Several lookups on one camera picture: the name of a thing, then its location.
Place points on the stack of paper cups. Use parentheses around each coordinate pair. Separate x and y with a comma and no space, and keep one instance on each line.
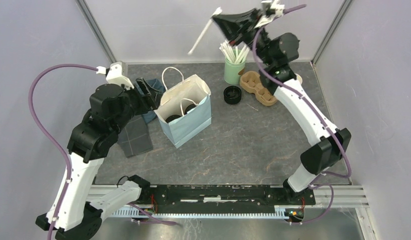
(299,78)

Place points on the right aluminium frame post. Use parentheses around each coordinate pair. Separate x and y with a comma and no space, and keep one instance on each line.
(343,9)

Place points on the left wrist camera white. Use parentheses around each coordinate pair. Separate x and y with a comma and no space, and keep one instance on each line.
(116,74)

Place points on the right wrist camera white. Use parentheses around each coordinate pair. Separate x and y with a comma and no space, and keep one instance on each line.
(271,9)

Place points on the aluminium frame post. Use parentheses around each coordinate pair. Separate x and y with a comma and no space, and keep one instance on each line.
(95,28)
(343,9)

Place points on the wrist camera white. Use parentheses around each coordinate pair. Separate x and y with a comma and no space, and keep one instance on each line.
(116,74)
(271,9)

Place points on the blue cloth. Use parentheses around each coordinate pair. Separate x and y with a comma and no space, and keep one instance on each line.
(158,85)

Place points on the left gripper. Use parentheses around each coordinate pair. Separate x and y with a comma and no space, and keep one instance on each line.
(150,100)

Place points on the single white straw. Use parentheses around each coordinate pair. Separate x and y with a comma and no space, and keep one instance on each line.
(204,30)

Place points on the light blue paper bag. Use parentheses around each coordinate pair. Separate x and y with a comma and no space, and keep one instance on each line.
(174,101)

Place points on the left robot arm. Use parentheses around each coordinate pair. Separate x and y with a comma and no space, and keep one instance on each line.
(112,106)

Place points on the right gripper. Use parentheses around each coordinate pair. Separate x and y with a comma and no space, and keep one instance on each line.
(236,26)

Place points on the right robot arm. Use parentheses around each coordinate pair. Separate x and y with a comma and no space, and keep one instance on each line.
(328,143)

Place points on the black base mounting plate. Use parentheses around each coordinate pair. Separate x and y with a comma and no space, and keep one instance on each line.
(222,199)

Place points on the green straw holder cup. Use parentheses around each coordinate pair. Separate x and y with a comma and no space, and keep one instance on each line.
(233,71)

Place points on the grey checked cloth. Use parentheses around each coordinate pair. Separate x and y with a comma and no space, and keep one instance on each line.
(135,139)

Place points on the stack of black lids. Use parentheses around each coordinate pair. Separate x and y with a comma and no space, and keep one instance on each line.
(232,95)

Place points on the remaining cardboard carrier tray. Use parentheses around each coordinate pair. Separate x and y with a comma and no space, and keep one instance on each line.
(250,81)

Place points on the left aluminium frame post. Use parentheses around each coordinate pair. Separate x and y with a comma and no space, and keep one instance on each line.
(95,28)

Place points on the black coffee cup lid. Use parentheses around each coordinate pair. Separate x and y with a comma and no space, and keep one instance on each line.
(189,108)

